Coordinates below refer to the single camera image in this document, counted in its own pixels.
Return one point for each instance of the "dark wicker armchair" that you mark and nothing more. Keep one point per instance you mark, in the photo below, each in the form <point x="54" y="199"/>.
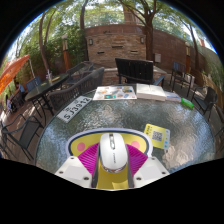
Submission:
<point x="80" y="87"/>

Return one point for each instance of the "clear bottle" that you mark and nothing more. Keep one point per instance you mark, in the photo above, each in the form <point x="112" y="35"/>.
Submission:
<point x="49" y="76"/>

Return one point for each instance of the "dark round patio table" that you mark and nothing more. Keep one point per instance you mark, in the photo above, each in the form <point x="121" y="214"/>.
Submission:
<point x="43" y="87"/>

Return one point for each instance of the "thin white booklet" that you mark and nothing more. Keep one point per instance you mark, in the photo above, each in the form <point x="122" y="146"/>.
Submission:
<point x="173" y="96"/>

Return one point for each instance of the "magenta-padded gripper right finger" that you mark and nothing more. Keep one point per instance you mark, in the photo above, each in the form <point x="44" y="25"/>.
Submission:
<point x="138" y="161"/>

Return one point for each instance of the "small green box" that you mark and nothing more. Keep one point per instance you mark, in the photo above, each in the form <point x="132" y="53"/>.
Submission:
<point x="187" y="103"/>

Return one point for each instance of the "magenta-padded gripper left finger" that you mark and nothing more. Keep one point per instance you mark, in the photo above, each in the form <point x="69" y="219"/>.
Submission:
<point x="86" y="160"/>

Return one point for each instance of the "white licence plate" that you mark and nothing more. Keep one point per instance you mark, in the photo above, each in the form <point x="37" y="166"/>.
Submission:
<point x="74" y="108"/>

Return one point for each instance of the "orange patio umbrella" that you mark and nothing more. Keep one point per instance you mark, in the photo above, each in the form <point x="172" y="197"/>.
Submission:
<point x="13" y="71"/>

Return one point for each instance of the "wooden lamp post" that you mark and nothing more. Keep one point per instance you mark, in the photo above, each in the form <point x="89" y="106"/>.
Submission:
<point x="65" y="53"/>
<point x="187" y="58"/>

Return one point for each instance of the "white computer mouse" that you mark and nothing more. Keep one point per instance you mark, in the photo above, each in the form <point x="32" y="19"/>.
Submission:
<point x="113" y="153"/>

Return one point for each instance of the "black slatted bench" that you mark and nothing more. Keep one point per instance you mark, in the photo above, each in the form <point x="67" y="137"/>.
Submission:
<point x="136" y="69"/>

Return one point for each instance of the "dark metal patio chair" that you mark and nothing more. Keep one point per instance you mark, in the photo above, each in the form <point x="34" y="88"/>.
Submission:
<point x="80" y="68"/>

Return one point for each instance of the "colourful sticker sheet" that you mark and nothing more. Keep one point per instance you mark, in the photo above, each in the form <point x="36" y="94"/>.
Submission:
<point x="115" y="93"/>

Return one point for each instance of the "thick white book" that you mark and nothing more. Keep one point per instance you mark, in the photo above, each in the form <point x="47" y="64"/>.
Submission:
<point x="150" y="92"/>

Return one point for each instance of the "yellow printed card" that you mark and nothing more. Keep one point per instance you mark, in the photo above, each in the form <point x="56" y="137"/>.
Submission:
<point x="157" y="136"/>

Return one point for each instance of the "wall lantern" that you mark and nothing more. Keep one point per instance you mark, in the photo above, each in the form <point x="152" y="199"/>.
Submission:
<point x="90" y="41"/>
<point x="142" y="40"/>

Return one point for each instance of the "black mesh patio chair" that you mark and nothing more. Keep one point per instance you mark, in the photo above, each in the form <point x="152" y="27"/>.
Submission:
<point x="28" y="131"/>
<point x="209" y="96"/>

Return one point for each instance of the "blue patio chair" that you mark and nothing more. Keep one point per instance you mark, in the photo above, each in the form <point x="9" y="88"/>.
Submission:
<point x="33" y="83"/>
<point x="179" y="68"/>

